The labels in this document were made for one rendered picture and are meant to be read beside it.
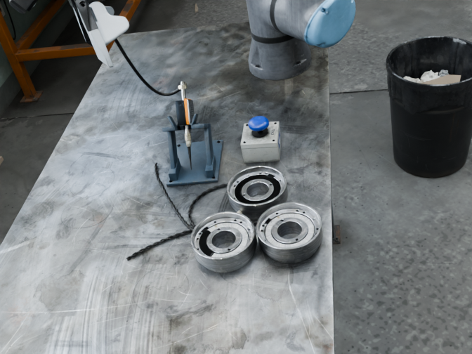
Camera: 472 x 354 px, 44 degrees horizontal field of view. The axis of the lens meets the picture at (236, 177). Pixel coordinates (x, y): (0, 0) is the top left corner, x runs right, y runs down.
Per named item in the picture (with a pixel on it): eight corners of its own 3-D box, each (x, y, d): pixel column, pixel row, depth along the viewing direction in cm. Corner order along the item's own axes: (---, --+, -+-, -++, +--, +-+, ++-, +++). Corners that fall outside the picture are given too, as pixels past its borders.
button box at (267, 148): (279, 161, 112) (277, 140, 109) (244, 163, 113) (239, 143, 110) (282, 135, 118) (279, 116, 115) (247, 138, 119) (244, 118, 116)
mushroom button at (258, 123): (270, 146, 112) (267, 125, 109) (250, 147, 113) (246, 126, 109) (272, 134, 115) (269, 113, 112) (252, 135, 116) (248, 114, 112)
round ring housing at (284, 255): (335, 232, 96) (333, 214, 93) (302, 276, 90) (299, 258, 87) (281, 212, 101) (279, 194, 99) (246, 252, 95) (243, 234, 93)
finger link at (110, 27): (141, 47, 81) (116, -10, 82) (101, 62, 80) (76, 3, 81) (142, 56, 84) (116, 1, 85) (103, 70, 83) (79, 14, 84)
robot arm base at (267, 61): (252, 50, 148) (246, 14, 141) (312, 46, 145) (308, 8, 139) (246, 82, 136) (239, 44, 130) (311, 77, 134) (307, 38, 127)
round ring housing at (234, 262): (270, 243, 96) (267, 225, 93) (230, 286, 90) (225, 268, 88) (223, 220, 102) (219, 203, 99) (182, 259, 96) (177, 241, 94)
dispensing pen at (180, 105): (181, 171, 109) (172, 81, 108) (186, 169, 113) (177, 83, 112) (192, 170, 109) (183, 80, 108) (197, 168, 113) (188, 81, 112)
